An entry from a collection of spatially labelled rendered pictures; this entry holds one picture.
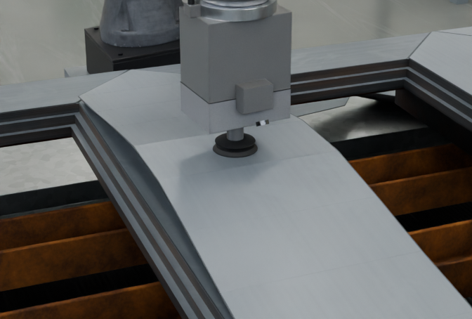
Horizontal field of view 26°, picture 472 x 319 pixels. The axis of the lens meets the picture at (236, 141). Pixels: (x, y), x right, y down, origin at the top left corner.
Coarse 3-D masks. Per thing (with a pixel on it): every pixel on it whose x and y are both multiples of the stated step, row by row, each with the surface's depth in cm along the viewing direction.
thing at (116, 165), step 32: (320, 64) 133; (352, 64) 133; (384, 64) 134; (416, 64) 134; (320, 96) 131; (448, 96) 126; (0, 128) 117; (32, 128) 119; (64, 128) 120; (96, 128) 114; (96, 160) 111; (128, 160) 106; (128, 192) 102; (160, 192) 99; (128, 224) 99; (160, 224) 93; (160, 256) 92; (192, 256) 88; (192, 288) 85
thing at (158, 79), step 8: (160, 72) 129; (168, 72) 129; (112, 80) 126; (120, 80) 126; (128, 80) 126; (136, 80) 126; (144, 80) 126; (152, 80) 126; (160, 80) 126; (168, 80) 126; (176, 80) 125; (96, 88) 123; (104, 88) 123; (112, 88) 123; (120, 88) 123; (128, 88) 123; (136, 88) 123
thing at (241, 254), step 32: (224, 224) 86; (256, 224) 87; (288, 224) 87; (320, 224) 87; (352, 224) 87; (384, 224) 88; (224, 256) 83; (256, 256) 83; (288, 256) 83; (320, 256) 83; (352, 256) 84; (384, 256) 84; (224, 288) 79
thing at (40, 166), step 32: (352, 96) 169; (320, 128) 157; (352, 128) 157; (384, 128) 157; (416, 128) 157; (0, 160) 146; (32, 160) 146; (64, 160) 146; (0, 192) 137; (32, 192) 138; (64, 192) 139; (96, 192) 141
